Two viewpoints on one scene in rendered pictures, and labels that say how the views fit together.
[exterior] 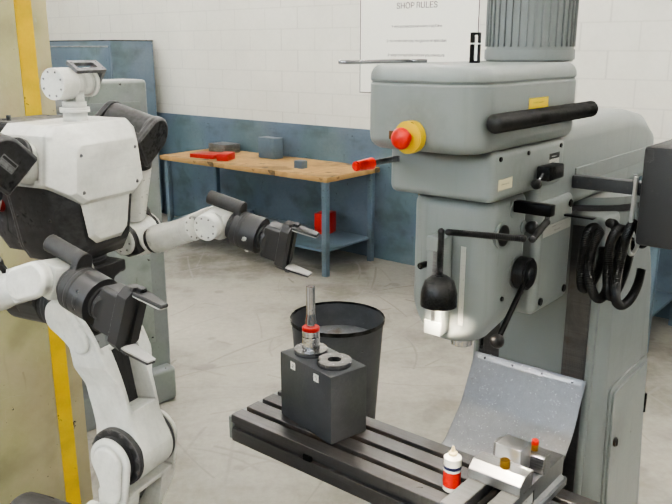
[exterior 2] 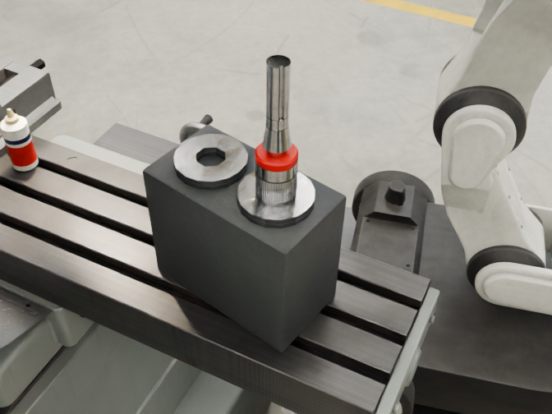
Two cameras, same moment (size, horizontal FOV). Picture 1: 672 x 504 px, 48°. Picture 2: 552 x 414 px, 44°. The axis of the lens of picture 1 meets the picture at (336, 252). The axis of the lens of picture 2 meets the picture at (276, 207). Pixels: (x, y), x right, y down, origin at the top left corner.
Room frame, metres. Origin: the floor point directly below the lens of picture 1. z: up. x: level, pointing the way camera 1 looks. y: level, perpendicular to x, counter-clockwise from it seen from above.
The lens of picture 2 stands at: (2.45, -0.07, 1.68)
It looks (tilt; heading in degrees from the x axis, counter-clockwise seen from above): 44 degrees down; 166
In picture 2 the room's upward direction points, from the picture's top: 1 degrees clockwise
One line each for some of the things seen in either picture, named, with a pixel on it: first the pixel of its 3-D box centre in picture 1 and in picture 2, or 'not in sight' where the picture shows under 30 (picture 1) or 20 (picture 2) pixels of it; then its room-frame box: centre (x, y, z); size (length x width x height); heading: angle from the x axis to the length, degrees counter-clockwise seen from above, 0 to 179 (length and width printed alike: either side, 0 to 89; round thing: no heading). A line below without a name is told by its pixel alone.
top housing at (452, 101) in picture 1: (476, 102); not in sight; (1.59, -0.29, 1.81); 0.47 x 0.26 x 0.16; 141
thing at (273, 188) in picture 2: (310, 338); (276, 175); (1.89, 0.07, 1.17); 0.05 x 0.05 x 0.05
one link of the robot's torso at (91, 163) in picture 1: (60, 179); not in sight; (1.68, 0.62, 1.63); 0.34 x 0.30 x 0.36; 154
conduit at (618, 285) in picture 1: (599, 260); not in sight; (1.66, -0.60, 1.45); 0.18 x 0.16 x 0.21; 141
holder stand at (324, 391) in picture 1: (322, 388); (244, 232); (1.85, 0.04, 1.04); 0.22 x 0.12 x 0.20; 39
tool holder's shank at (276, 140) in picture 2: (310, 306); (277, 108); (1.89, 0.07, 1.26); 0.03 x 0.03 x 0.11
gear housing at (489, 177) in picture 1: (480, 163); not in sight; (1.61, -0.31, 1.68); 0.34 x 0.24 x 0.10; 141
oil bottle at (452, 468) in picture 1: (452, 467); (17, 137); (1.53, -0.26, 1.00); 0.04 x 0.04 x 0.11
